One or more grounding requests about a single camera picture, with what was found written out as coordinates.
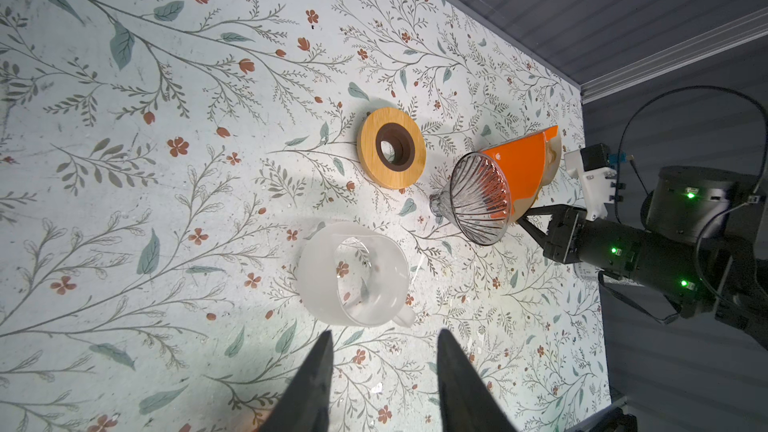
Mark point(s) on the grey glass dripper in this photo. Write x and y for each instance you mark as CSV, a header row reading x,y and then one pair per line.
x,y
476,199

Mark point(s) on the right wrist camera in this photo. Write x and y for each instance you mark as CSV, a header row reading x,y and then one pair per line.
x,y
594,168

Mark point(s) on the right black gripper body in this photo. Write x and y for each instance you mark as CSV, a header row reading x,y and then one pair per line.
x,y
624,252

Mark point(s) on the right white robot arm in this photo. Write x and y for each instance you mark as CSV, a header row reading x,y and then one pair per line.
x,y
696,247

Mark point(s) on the orange coffee filter box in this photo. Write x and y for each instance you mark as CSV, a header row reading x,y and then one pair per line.
x,y
528,163

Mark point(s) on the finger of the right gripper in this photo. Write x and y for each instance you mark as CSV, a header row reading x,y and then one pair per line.
x,y
558,232

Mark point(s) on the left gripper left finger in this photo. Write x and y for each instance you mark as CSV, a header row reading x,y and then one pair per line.
x,y
304,405

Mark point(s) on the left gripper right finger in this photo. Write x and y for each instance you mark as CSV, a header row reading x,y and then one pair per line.
x,y
465,402

